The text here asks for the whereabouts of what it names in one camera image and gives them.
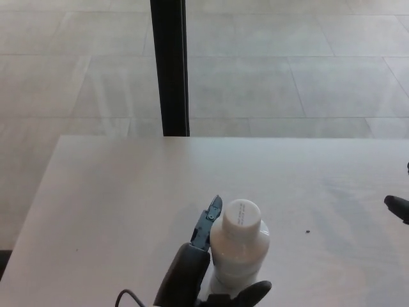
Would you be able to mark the white screw cap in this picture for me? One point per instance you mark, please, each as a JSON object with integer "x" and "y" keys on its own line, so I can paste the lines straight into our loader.
{"x": 241, "y": 217}

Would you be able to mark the black vertical window post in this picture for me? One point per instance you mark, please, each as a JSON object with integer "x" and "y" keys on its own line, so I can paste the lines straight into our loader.
{"x": 171, "y": 67}

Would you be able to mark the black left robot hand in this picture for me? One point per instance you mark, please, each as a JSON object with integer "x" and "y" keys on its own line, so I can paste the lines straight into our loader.
{"x": 182, "y": 275}

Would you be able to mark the white plastic bottle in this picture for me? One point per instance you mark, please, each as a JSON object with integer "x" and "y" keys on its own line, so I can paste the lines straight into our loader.
{"x": 239, "y": 259}

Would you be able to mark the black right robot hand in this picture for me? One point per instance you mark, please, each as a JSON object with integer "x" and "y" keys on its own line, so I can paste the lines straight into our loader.
{"x": 401, "y": 208}

